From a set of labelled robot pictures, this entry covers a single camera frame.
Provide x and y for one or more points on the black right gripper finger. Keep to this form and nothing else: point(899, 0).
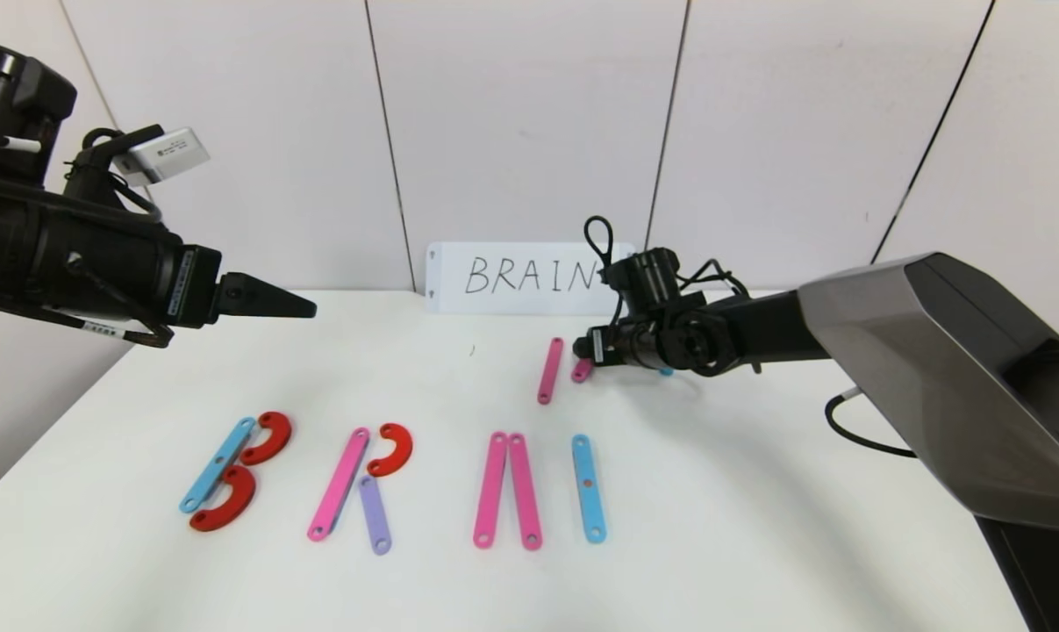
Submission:
point(585, 348)

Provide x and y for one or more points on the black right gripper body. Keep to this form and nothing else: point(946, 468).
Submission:
point(601, 344)

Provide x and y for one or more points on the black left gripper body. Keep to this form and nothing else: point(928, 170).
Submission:
point(194, 286)

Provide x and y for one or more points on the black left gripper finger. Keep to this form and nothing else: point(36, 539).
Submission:
point(253, 310)
point(253, 285)

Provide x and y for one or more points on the pink short bar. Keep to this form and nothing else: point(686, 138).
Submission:
point(581, 372)

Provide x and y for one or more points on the pink long bar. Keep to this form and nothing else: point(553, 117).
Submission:
point(490, 489)
point(550, 370)
point(524, 491)
point(340, 484)

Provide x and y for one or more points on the small red arc piece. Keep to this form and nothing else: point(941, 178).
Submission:
point(402, 448)

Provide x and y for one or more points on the purple short bar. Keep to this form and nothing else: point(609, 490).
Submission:
point(375, 518)

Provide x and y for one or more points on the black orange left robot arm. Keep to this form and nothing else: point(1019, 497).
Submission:
point(11, 246)

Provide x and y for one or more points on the white BRAIN sign board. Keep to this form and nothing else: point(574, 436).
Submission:
point(529, 253)

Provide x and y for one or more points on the large red arc piece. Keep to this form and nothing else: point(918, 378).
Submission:
point(279, 432)
point(235, 500)

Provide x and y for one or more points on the cyan long flat bar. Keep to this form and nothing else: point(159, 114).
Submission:
point(588, 500)
point(218, 465)

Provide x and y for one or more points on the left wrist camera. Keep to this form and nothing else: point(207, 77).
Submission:
point(165, 154)

